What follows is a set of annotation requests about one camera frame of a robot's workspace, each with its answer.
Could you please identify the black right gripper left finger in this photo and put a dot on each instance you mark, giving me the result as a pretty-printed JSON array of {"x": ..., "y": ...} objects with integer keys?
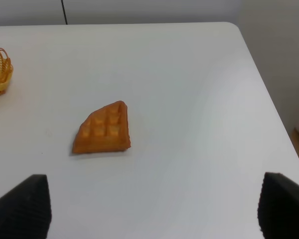
[{"x": 25, "y": 211}]

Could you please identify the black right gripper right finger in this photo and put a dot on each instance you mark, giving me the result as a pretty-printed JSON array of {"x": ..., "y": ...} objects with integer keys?
[{"x": 278, "y": 207}]

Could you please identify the orange toy waffle piece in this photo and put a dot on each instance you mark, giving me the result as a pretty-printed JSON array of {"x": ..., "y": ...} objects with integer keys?
[{"x": 104, "y": 130}]

